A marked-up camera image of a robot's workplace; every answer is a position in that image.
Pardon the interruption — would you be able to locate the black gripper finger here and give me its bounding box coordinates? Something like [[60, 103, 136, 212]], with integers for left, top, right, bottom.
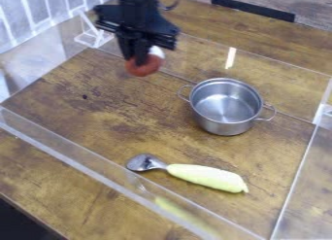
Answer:
[[133, 38, 151, 66], [119, 34, 135, 60]]

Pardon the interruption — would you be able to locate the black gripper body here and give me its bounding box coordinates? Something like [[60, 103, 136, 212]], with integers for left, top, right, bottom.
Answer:
[[93, 5, 180, 51]]

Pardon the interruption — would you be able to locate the red white toy mushroom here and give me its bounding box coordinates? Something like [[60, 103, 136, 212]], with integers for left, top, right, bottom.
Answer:
[[124, 46, 165, 77]]

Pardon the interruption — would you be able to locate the silver metal pot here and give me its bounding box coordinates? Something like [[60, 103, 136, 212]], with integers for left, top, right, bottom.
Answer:
[[176, 78, 276, 136]]

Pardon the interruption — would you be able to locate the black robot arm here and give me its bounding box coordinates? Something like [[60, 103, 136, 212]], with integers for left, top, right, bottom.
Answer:
[[93, 0, 180, 66]]

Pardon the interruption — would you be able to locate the black strip on table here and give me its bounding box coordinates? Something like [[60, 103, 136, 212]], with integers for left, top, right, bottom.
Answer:
[[211, 0, 296, 22]]

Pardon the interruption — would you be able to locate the clear acrylic front barrier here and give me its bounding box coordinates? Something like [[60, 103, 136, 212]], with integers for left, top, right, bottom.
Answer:
[[0, 106, 263, 240]]

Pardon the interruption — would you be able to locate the clear acrylic triangle bracket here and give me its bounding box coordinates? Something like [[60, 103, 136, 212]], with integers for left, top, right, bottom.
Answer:
[[73, 12, 115, 49]]

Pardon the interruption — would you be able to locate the black cable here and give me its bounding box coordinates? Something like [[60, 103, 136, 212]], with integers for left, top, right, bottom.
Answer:
[[157, 0, 181, 12]]

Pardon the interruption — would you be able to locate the spoon with yellow handle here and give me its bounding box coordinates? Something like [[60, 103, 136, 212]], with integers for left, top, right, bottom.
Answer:
[[125, 154, 249, 193]]

